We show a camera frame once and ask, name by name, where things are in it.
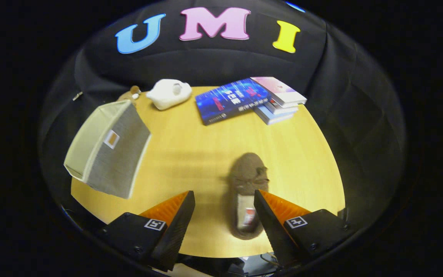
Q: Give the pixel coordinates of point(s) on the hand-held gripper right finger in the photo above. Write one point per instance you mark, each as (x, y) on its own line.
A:
(273, 231)

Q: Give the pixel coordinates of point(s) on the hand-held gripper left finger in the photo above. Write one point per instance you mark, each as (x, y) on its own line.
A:
(177, 234)

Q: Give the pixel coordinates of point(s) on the brown slipper shoe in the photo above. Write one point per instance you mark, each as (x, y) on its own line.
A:
(246, 173)

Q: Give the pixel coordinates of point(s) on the beige grey fabric storage box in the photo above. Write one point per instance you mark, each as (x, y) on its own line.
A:
(117, 161)

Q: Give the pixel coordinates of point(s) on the light blue book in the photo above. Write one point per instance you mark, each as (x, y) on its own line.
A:
(273, 116)

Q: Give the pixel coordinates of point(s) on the white-edged book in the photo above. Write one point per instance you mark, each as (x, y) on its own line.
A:
(281, 109)

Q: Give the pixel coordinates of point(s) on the pink book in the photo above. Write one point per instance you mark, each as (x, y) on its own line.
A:
(279, 89)

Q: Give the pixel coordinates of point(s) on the brown plush toy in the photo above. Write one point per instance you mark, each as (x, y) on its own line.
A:
(133, 92)

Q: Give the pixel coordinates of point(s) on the silver clip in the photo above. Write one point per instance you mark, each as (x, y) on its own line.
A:
(77, 95)

